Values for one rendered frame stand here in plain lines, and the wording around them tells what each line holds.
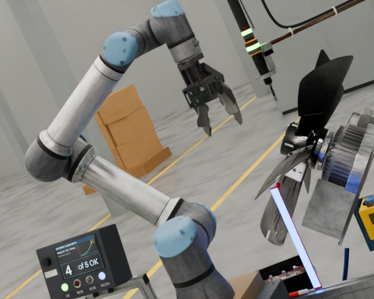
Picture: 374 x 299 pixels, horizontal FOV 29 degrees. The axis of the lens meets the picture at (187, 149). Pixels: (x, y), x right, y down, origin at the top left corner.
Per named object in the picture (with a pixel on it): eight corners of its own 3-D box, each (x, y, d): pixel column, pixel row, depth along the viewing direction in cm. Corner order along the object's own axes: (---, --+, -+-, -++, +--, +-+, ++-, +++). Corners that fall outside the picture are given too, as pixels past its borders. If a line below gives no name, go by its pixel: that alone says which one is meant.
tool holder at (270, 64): (277, 70, 241) (265, 42, 240) (284, 69, 234) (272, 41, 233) (253, 81, 240) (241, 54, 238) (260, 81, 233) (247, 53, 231)
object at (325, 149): (324, 163, 257) (319, 161, 257) (336, 127, 251) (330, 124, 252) (317, 177, 244) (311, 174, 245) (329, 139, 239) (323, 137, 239)
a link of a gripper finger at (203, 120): (193, 141, 191) (190, 107, 188) (201, 134, 196) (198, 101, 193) (205, 142, 190) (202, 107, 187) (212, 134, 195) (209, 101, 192)
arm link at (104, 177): (196, 269, 195) (21, 166, 198) (207, 247, 209) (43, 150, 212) (217, 234, 191) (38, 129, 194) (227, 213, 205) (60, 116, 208)
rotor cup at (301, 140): (317, 161, 257) (282, 149, 260) (330, 123, 252) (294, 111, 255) (310, 175, 245) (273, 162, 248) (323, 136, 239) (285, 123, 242)
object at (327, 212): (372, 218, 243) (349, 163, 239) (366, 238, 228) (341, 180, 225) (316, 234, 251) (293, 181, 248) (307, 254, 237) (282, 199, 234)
